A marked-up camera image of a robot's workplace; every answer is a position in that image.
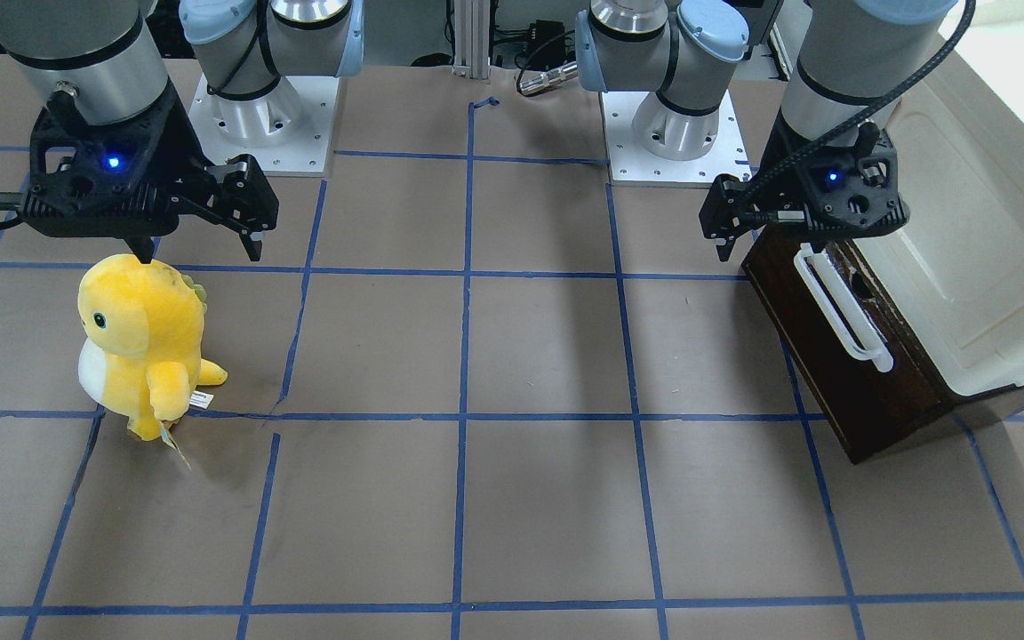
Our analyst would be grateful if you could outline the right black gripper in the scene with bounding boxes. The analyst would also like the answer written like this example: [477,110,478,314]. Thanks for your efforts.
[18,82,279,266]

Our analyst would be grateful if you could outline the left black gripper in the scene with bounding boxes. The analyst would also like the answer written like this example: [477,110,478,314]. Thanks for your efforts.
[699,121,910,268]

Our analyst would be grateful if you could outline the dark wooden drawer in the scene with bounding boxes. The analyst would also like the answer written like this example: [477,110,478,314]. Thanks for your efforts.
[742,228,963,463]

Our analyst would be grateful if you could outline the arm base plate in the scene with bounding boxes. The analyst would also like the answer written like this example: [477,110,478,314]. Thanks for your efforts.
[600,91,752,188]
[188,76,341,177]

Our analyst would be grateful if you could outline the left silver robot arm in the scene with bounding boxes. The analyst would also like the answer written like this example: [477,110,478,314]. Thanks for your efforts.
[574,1,975,260]

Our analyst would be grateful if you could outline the yellow plush dinosaur toy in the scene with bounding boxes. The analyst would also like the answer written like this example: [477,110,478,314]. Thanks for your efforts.
[76,252,228,450]

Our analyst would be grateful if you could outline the white drawer handle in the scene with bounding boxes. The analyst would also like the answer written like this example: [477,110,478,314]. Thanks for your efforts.
[793,243,894,373]

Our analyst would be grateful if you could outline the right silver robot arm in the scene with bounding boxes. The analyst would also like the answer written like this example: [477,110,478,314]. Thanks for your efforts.
[0,1,364,262]

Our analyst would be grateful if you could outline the aluminium frame post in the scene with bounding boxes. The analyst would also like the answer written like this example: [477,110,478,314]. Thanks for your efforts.
[452,0,492,84]

